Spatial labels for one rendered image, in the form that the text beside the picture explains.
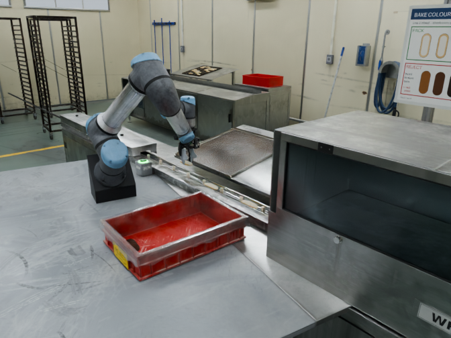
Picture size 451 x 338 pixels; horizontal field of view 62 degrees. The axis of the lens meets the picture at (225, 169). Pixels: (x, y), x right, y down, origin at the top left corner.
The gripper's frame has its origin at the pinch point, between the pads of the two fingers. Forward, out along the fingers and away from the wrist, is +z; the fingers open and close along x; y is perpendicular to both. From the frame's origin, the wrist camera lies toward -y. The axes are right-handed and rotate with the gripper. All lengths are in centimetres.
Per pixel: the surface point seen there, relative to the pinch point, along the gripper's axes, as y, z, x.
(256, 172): 31.1, 2.4, 22.9
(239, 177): 28.2, 4.1, 13.6
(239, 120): -183, 38, 210
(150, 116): -387, 67, 200
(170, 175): -3.1, 7.2, -8.3
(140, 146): -45.2, 1.8, -3.1
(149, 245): 47, 11, -51
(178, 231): 44, 11, -36
